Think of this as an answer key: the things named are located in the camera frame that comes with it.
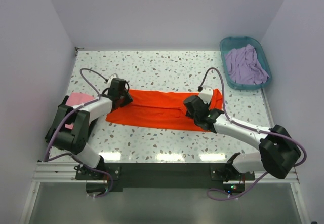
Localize black folded t shirt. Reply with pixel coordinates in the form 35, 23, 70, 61
45, 95, 99, 153

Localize orange t shirt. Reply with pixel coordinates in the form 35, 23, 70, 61
105, 88, 224, 132

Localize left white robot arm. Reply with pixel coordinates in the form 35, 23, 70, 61
44, 78, 133, 179

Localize pink folded t shirt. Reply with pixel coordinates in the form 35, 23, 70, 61
64, 92, 94, 131

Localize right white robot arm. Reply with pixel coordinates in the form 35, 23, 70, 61
184, 96, 301, 180

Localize aluminium frame rail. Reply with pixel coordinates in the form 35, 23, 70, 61
31, 130, 302, 184

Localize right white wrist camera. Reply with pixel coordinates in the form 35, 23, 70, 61
198, 87, 213, 105

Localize lilac t shirt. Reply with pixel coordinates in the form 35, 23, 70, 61
225, 44, 270, 85

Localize teal plastic basket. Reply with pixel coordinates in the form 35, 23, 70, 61
219, 36, 272, 90

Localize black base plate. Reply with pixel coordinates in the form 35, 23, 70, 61
74, 163, 255, 195

